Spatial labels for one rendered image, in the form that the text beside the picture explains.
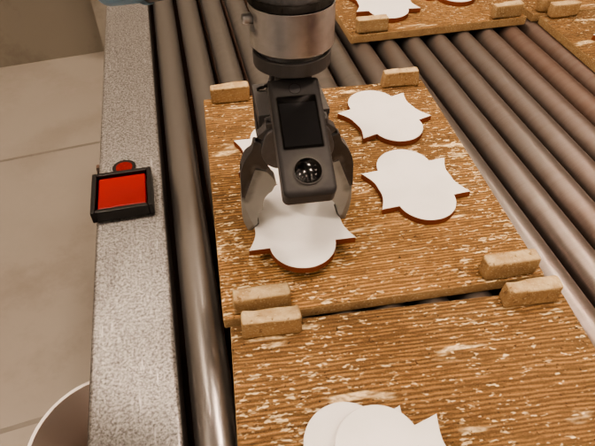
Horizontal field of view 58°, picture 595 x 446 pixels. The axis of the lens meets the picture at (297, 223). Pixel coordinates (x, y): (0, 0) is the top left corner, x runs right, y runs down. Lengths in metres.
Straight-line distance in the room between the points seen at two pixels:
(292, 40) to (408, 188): 0.29
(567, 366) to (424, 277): 0.16
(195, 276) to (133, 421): 0.17
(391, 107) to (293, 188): 0.40
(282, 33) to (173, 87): 0.49
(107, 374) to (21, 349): 1.25
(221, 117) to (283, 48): 0.36
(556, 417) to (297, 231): 0.31
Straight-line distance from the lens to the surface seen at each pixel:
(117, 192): 0.73
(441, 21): 1.11
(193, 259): 0.63
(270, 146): 0.53
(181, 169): 0.76
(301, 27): 0.46
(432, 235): 0.65
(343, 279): 0.59
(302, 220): 0.61
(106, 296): 0.63
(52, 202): 2.23
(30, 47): 3.14
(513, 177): 0.79
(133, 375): 0.57
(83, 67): 3.03
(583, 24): 1.20
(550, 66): 1.06
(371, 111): 0.81
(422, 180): 0.70
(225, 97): 0.84
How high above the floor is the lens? 1.39
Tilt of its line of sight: 46 degrees down
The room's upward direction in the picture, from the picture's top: straight up
